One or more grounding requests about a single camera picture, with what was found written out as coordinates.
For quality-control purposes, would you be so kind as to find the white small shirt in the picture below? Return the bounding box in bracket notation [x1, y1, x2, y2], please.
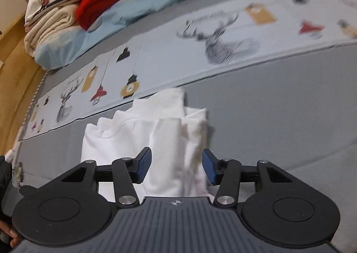
[81, 88, 210, 201]

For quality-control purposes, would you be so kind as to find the cream folded clothes stack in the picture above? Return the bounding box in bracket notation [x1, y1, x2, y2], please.
[24, 0, 81, 58]

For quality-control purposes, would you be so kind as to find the person left hand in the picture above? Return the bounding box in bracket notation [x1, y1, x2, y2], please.
[0, 221, 21, 249]

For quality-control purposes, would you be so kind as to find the printed grey bed sheet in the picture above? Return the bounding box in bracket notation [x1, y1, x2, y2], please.
[19, 0, 356, 252]

